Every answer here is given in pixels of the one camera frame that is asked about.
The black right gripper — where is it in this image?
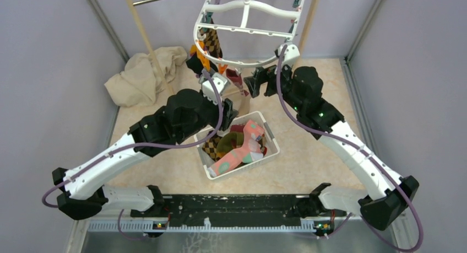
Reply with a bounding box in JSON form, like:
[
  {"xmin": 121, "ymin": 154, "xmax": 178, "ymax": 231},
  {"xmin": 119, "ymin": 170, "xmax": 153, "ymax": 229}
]
[{"xmin": 243, "ymin": 58, "xmax": 304, "ymax": 113}]

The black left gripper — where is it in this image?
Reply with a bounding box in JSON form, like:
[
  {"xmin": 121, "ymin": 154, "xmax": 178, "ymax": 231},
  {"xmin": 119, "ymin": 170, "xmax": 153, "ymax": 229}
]
[{"xmin": 178, "ymin": 83, "xmax": 240, "ymax": 141}]

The olive green orange sock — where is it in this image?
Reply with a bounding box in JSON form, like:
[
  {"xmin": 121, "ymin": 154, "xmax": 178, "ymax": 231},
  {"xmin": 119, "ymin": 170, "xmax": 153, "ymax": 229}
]
[{"xmin": 215, "ymin": 132, "xmax": 244, "ymax": 161}]

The pink sock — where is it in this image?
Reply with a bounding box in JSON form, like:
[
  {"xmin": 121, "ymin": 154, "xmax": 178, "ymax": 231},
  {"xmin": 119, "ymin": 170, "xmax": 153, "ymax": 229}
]
[{"xmin": 208, "ymin": 120, "xmax": 265, "ymax": 177}]

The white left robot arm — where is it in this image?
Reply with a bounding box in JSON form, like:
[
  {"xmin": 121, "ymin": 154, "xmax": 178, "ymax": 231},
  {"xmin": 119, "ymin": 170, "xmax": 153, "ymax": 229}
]
[{"xmin": 52, "ymin": 89, "xmax": 238, "ymax": 220}]

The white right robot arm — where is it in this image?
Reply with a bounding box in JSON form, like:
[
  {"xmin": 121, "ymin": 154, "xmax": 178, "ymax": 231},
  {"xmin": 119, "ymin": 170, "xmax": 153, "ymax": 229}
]
[{"xmin": 243, "ymin": 66, "xmax": 420, "ymax": 230}]

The white oval clip hanger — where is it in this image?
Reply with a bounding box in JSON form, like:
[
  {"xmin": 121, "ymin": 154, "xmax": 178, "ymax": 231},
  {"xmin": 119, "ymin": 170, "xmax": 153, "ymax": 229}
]
[{"xmin": 193, "ymin": 0, "xmax": 304, "ymax": 68}]

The black sock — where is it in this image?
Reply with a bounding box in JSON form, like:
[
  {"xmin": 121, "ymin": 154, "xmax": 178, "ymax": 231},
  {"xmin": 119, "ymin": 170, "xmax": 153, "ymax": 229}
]
[{"xmin": 186, "ymin": 54, "xmax": 219, "ymax": 78}]

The striped beige maroon sock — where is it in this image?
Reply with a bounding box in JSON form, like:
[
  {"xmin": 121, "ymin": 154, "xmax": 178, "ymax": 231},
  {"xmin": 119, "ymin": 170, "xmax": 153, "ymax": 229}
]
[{"xmin": 225, "ymin": 68, "xmax": 251, "ymax": 116}]

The orange clothes clip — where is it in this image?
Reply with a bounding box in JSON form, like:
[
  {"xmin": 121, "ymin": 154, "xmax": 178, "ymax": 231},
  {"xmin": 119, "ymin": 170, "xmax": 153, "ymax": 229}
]
[{"xmin": 195, "ymin": 40, "xmax": 211, "ymax": 72}]

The beige crumpled cloth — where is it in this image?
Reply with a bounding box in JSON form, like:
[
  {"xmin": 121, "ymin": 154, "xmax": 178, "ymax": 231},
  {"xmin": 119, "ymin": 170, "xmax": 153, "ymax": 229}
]
[{"xmin": 104, "ymin": 46, "xmax": 187, "ymax": 107}]

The thin brown argyle sock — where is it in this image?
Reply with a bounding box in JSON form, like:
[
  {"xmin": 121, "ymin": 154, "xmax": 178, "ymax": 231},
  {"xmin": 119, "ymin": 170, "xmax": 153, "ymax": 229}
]
[{"xmin": 200, "ymin": 28, "xmax": 223, "ymax": 58}]

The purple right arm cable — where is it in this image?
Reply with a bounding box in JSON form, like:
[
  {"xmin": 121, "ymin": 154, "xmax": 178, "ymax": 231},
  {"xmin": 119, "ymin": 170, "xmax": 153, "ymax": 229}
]
[{"xmin": 275, "ymin": 45, "xmax": 425, "ymax": 253}]

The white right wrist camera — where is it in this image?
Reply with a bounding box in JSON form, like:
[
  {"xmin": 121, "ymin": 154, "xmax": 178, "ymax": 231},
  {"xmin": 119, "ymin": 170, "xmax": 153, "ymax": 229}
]
[{"xmin": 274, "ymin": 42, "xmax": 300, "ymax": 75}]

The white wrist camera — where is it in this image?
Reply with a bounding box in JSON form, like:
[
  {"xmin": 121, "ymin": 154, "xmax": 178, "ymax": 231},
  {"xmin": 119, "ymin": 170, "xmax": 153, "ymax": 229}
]
[
  {"xmin": 199, "ymin": 70, "xmax": 230, "ymax": 105},
  {"xmin": 274, "ymin": 42, "xmax": 300, "ymax": 75}
]

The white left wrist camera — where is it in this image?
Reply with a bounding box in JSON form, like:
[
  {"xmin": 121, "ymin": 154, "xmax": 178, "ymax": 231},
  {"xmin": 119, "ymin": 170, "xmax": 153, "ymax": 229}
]
[{"xmin": 199, "ymin": 70, "xmax": 230, "ymax": 105}]

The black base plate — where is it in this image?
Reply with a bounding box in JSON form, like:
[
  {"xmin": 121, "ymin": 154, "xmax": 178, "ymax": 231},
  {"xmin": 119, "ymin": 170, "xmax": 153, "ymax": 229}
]
[{"xmin": 130, "ymin": 193, "xmax": 347, "ymax": 228}]

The aluminium front rail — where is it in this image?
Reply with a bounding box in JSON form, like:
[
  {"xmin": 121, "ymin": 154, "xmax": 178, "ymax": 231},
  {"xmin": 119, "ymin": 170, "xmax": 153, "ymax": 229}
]
[{"xmin": 75, "ymin": 195, "xmax": 406, "ymax": 233}]

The wooden drying rack frame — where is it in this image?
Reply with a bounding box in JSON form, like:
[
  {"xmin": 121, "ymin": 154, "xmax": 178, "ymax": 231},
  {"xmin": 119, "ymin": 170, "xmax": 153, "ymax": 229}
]
[{"xmin": 121, "ymin": 0, "xmax": 324, "ymax": 99}]

